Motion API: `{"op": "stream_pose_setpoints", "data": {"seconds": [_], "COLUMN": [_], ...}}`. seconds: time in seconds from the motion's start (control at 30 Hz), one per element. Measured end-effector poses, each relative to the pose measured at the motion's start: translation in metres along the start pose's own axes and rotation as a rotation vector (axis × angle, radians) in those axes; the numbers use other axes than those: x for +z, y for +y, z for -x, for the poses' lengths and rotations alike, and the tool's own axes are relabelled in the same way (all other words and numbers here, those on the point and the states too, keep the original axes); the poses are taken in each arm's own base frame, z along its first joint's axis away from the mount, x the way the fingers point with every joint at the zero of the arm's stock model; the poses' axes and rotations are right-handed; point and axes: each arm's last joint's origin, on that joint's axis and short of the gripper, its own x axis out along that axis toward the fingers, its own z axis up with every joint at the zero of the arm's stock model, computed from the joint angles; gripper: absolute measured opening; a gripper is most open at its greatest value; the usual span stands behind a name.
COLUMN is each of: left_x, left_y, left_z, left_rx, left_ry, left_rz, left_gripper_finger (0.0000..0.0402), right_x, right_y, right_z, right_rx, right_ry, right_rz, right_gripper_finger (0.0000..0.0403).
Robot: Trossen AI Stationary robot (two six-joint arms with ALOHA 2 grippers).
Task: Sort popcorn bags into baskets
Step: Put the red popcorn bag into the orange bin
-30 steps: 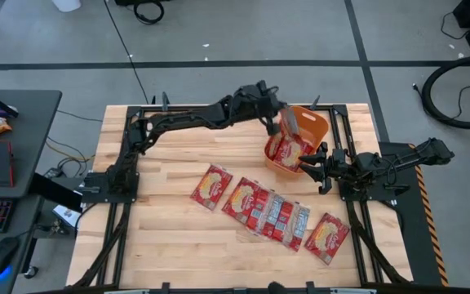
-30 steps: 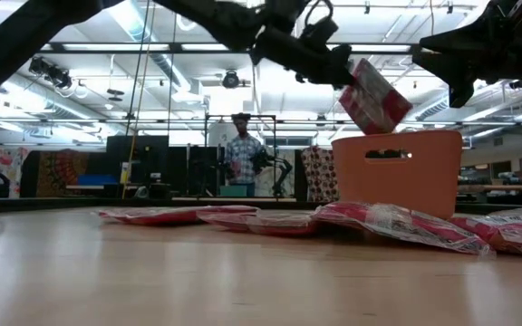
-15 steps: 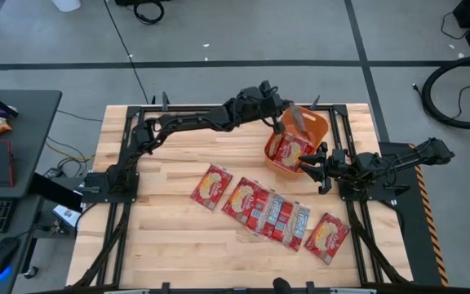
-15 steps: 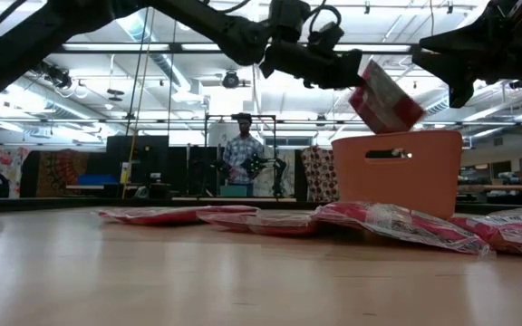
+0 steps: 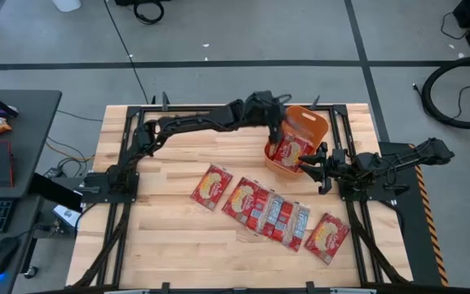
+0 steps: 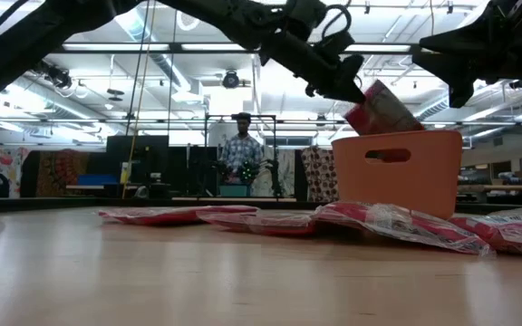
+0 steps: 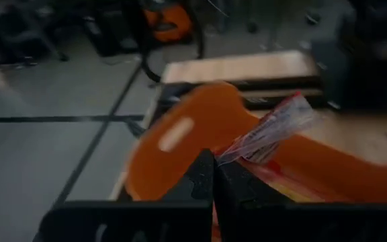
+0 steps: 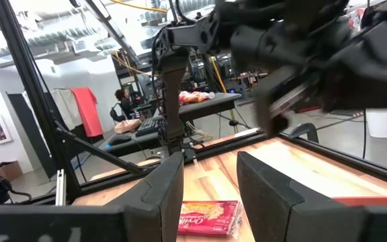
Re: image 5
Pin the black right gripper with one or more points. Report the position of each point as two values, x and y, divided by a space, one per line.
335 165

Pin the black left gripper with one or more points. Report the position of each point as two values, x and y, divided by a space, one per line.
265 108

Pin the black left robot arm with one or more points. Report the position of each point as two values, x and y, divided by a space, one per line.
198 122

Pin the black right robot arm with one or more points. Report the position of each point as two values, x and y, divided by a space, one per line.
371 163

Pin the orange plastic basket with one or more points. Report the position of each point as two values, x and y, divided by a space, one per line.
312 122

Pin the black platform with hazard stripe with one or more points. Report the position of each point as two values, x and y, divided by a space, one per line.
412 228

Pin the small white box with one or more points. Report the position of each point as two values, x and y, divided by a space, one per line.
65 214

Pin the black box under desk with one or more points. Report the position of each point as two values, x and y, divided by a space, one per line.
55 192

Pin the dark grey desk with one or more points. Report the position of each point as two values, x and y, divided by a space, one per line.
35 122

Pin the black caster wheel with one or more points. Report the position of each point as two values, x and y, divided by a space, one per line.
31 272

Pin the black computer mouse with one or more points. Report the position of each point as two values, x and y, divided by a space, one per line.
0 255

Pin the black aluminium table frame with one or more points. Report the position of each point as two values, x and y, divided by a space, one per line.
178 108

